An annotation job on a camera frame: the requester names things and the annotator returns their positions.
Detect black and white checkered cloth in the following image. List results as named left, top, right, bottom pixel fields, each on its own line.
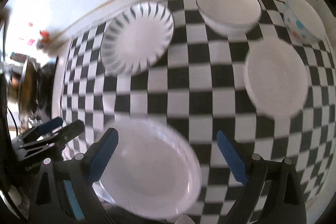
left=60, top=0, right=332, bottom=210

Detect white bowl with coloured dots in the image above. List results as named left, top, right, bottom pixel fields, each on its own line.
left=283, top=0, right=327, bottom=43

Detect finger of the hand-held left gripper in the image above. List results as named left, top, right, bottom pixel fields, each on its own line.
left=20, top=117, right=63, bottom=142
left=22, top=120, right=85, bottom=155

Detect metal pot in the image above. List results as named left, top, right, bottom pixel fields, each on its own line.
left=7, top=56, right=57, bottom=122

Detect plain white bowl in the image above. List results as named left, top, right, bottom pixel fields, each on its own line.
left=244, top=37, right=309, bottom=119

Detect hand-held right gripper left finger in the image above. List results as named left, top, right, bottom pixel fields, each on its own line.
left=31, top=127, right=119, bottom=224

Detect large plain white plate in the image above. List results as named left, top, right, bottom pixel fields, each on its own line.
left=93, top=116, right=202, bottom=222

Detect white bowl with dark rim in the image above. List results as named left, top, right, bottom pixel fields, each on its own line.
left=196, top=0, right=262, bottom=36

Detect striped white plate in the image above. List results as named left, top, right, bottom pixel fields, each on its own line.
left=100, top=1, right=175, bottom=76

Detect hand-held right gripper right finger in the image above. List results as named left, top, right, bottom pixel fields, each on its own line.
left=216, top=130, right=307, bottom=224

